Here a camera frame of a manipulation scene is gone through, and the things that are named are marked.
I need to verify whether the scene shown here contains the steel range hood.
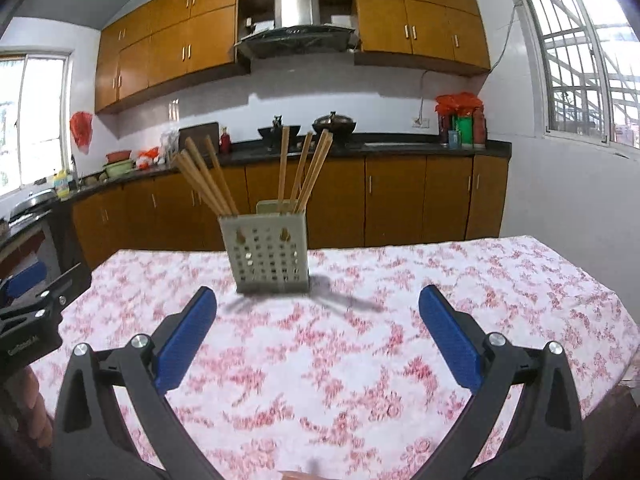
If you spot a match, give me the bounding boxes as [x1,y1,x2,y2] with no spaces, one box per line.
[234,0,362,59]

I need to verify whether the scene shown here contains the pink floral tablecloth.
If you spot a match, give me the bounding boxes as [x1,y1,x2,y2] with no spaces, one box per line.
[30,235,629,480]

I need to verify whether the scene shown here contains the green perforated utensil holder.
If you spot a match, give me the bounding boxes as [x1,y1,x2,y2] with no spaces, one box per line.
[218,199,311,295]

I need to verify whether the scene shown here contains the person's left hand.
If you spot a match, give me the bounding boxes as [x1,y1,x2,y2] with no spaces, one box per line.
[0,364,54,461]

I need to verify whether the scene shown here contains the wooden base cabinets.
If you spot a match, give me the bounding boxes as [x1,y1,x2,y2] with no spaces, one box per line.
[70,152,510,268]

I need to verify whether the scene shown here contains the black kitchen countertop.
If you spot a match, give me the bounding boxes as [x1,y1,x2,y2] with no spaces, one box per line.
[0,137,513,256]

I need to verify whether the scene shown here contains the barred kitchen window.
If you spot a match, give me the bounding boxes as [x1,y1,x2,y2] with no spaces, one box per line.
[506,0,640,149]

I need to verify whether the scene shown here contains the red plastic bag on wall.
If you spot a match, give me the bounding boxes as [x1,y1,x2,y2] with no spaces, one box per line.
[69,111,94,150]

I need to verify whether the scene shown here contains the plain kitchen window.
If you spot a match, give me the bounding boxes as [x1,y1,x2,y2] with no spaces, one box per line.
[0,49,72,197]

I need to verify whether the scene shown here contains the wooden upper wall cabinets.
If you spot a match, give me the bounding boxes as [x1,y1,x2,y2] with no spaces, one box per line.
[94,0,356,114]
[352,0,492,77]

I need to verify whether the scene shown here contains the gas stove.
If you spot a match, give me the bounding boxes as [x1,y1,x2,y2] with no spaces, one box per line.
[260,137,364,152]

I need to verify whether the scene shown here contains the bunch of wooden chopsticks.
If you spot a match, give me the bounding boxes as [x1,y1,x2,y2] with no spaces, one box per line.
[172,126,335,217]

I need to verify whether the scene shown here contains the dark cutting board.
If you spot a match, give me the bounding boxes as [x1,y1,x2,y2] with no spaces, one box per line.
[178,121,221,159]

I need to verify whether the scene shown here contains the red bag with bottles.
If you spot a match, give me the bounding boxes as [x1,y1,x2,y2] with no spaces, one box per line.
[434,92,487,149]

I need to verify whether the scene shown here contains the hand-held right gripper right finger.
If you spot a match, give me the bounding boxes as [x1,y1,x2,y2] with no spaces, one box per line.
[418,284,584,480]

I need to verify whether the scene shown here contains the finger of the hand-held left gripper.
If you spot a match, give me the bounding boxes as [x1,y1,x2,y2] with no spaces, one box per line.
[0,260,93,320]

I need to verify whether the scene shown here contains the black wok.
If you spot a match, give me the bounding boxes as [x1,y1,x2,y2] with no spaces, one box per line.
[257,115,304,144]

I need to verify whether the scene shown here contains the lidded cooking pot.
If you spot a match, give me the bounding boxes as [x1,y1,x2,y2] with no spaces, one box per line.
[312,111,359,139]

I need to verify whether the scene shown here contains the steel pot lid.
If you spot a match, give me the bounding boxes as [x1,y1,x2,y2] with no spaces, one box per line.
[7,189,57,222]

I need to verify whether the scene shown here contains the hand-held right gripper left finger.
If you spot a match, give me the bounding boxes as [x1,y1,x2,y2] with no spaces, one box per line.
[52,286,218,480]

